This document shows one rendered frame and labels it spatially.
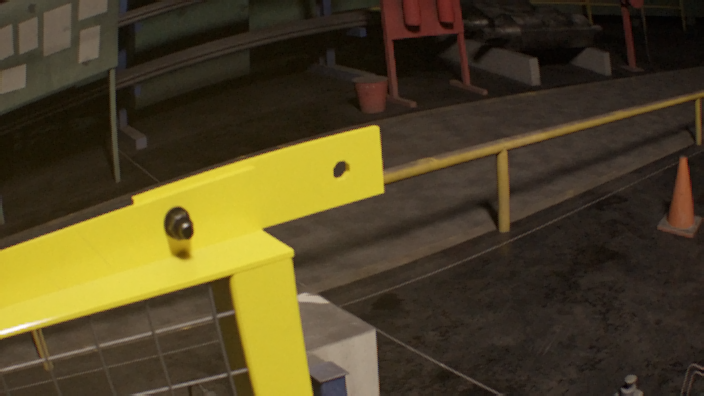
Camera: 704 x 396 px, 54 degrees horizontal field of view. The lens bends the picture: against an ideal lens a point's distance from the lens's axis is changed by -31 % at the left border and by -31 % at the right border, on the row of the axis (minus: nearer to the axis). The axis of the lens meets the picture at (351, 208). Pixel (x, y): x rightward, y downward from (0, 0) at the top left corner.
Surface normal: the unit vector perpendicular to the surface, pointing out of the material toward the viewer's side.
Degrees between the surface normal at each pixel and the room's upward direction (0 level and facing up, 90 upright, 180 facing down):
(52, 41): 90
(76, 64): 90
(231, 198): 90
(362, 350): 90
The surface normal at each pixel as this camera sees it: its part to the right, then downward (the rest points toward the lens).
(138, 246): 0.54, 0.25
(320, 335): -0.07, -0.93
